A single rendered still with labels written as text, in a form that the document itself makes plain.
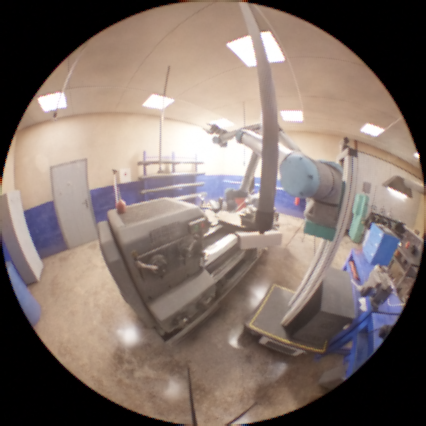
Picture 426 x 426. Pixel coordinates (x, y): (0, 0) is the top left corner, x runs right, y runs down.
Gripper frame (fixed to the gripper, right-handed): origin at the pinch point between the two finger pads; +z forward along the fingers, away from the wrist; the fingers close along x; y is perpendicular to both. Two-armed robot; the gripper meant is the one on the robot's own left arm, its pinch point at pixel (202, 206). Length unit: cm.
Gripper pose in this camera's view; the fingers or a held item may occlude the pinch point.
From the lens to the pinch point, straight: 112.6
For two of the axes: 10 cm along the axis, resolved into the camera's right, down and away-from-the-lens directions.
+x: -3.7, -5.7, 7.3
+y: -2.2, 8.2, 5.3
